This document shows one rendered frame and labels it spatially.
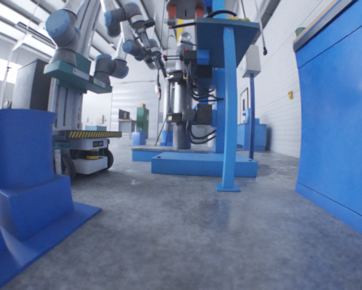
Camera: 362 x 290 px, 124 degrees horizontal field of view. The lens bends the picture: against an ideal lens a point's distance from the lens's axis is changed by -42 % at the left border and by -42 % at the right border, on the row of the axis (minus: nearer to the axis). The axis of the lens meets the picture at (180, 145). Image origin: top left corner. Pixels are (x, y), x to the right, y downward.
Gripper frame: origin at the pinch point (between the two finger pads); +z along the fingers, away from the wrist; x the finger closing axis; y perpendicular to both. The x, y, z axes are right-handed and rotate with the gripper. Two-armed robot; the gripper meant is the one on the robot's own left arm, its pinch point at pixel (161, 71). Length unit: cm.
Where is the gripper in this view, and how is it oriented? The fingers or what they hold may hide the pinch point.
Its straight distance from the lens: 125.7
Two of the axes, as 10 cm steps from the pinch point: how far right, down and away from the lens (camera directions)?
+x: 2.6, 0.6, 9.6
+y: 9.1, -3.6, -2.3
